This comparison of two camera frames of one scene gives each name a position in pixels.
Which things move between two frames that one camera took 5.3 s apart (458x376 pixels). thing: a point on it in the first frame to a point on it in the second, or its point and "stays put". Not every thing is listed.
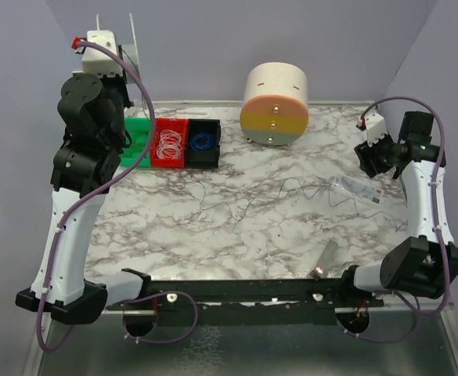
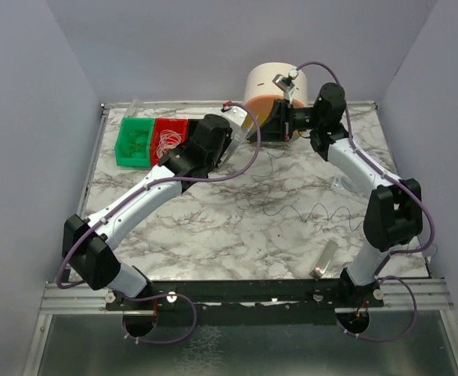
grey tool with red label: [324, 259] stays put
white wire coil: [169, 146] stays put
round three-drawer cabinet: [275, 111] stays put
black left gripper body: [120, 84] to [226, 145]
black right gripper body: [369, 159] to [282, 118]
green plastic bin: [138, 128] stays put
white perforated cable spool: [131, 51] to [241, 124]
